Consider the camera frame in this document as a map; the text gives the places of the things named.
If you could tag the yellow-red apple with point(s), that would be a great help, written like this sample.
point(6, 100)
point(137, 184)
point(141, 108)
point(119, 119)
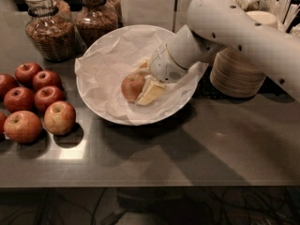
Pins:
point(60, 118)
point(132, 86)
point(22, 127)

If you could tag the paper bowl stack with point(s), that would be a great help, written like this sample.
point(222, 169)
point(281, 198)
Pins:
point(234, 76)
point(212, 57)

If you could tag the paper bowl stack front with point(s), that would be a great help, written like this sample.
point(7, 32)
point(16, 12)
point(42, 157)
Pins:
point(234, 76)

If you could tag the red apple far left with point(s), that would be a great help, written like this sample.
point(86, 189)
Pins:
point(7, 82)

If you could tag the white plastic cutlery bundle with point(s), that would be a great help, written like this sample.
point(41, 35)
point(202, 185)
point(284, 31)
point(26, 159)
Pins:
point(284, 10)

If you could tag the red apple at left edge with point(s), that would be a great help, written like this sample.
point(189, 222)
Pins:
point(2, 122)

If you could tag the red apple back left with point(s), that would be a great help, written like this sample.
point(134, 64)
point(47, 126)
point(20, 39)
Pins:
point(25, 72)

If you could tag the glass granola jar left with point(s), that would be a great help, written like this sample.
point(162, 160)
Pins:
point(50, 31)

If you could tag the glass granola jar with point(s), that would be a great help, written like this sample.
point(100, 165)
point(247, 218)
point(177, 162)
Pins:
point(50, 31)
point(95, 19)

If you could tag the red apple middle left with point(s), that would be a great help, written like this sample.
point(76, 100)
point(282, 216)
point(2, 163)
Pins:
point(19, 99)

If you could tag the glass granola jar right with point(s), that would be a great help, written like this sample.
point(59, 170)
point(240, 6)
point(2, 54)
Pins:
point(95, 19)

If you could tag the white paper sign left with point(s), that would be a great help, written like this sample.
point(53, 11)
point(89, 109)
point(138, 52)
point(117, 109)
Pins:
point(153, 12)

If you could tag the paper bowl stack back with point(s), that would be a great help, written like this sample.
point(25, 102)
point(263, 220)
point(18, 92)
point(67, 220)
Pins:
point(212, 57)

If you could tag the red apple back right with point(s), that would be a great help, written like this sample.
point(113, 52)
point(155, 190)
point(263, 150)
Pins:
point(46, 78)

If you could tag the red apple middle right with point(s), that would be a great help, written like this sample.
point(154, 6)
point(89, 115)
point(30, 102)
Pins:
point(46, 96)

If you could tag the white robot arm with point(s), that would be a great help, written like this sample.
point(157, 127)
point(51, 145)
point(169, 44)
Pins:
point(213, 25)

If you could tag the white crumpled paper liner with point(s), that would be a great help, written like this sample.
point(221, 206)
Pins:
point(109, 66)

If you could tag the white bowl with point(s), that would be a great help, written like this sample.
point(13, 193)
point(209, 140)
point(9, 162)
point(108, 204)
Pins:
point(93, 60)

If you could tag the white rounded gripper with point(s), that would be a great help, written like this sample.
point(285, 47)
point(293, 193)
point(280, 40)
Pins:
point(163, 65)

